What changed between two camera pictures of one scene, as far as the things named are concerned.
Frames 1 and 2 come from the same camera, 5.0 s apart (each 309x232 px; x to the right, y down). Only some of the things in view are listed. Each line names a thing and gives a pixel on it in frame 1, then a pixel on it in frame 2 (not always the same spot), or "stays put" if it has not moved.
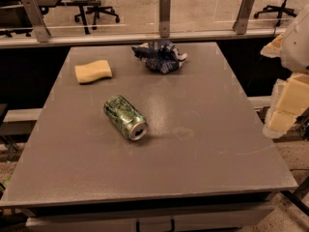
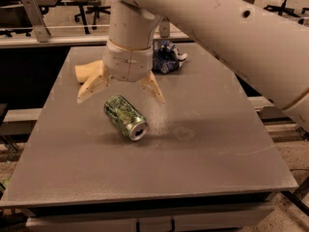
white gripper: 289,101 → 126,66
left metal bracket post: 40,26 stays put
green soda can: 123,116 stays put
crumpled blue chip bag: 161,56 stays put
